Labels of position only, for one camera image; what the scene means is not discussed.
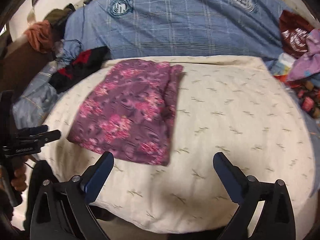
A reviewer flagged lilac cloth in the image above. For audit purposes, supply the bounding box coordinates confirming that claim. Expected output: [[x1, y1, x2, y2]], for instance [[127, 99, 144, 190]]
[[287, 29, 319, 81]]

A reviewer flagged light blue grey cloth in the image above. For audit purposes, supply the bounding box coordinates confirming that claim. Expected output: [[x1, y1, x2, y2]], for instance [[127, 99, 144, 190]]
[[12, 40, 81, 129]]

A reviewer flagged dark floral cloth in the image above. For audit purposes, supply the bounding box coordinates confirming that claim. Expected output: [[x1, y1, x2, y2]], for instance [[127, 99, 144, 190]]
[[290, 81, 319, 119]]

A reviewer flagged purple floral garment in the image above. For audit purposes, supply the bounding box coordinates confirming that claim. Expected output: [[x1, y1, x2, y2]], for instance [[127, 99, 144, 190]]
[[67, 59, 183, 166]]

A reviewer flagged blue plaid bed cover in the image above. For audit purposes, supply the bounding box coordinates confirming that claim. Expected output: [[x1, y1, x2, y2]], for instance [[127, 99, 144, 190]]
[[64, 0, 287, 61]]

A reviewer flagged cream patterned pillow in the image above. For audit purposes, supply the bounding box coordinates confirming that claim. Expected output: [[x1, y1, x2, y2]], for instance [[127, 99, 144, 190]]
[[37, 55, 317, 235]]

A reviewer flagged red and black garment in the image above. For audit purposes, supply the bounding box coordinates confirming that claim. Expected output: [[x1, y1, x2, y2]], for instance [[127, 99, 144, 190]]
[[49, 47, 111, 94]]

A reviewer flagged orange cloth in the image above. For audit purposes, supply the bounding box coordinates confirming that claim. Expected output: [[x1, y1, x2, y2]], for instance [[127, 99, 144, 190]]
[[24, 20, 54, 54]]

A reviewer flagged maroon plastic bag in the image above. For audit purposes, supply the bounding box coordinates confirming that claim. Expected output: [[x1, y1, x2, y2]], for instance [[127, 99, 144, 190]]
[[279, 10, 314, 59]]

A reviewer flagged olive green cloth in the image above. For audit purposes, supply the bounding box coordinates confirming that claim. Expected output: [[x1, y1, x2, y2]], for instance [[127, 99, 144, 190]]
[[44, 3, 75, 27]]

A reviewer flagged left hand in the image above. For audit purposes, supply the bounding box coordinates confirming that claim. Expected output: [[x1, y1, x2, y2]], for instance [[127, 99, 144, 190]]
[[11, 156, 28, 193]]

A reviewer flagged colourful printed package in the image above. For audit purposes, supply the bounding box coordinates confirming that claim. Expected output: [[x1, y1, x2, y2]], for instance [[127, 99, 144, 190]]
[[270, 53, 296, 83]]

